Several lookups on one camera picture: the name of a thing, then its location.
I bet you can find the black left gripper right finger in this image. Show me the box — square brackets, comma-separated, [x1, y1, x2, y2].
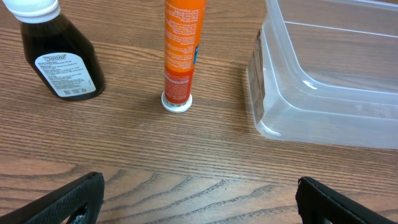
[295, 177, 395, 224]

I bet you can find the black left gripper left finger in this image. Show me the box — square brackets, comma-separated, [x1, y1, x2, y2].
[1, 172, 104, 224]

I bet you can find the dark syrup bottle white cap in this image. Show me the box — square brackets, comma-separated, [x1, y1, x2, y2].
[3, 0, 105, 101]

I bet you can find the orange tablet tube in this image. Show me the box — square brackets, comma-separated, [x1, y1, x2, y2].
[161, 0, 206, 113]

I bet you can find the clear plastic container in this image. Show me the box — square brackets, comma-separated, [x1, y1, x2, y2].
[247, 0, 397, 149]

